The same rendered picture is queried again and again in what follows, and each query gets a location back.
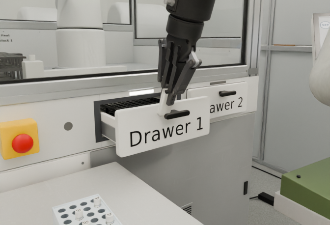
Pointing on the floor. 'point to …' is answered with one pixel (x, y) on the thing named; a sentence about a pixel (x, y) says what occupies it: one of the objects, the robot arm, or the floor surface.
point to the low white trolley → (93, 179)
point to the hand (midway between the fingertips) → (166, 102)
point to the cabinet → (174, 170)
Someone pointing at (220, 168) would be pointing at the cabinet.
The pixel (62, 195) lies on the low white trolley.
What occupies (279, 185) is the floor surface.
